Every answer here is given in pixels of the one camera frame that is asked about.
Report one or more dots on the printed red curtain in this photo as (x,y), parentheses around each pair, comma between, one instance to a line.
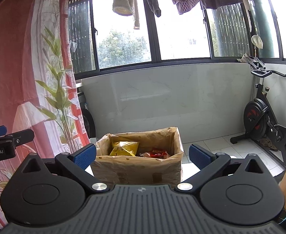
(11,53)

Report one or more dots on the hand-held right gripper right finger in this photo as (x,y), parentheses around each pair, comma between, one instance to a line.
(200,154)

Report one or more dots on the white hanging bag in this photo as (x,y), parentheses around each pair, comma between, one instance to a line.
(257,41)

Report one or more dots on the brown shoes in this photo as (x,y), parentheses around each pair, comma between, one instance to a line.
(268,145)

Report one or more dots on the small white hanging cloth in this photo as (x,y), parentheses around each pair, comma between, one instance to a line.
(73,46)

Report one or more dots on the red snack packet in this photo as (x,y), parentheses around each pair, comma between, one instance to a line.
(157,152)

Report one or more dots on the yellow snack packet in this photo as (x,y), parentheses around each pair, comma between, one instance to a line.
(124,148)

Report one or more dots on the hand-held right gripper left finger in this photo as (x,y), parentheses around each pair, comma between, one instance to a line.
(85,154)

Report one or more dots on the white crumpled cloth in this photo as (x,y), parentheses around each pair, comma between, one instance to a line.
(242,58)

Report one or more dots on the black framed window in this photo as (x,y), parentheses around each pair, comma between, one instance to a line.
(154,43)

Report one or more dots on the black exercise bike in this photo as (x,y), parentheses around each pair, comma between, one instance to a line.
(255,117)

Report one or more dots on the grey washing machine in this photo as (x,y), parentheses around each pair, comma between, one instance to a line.
(89,124)

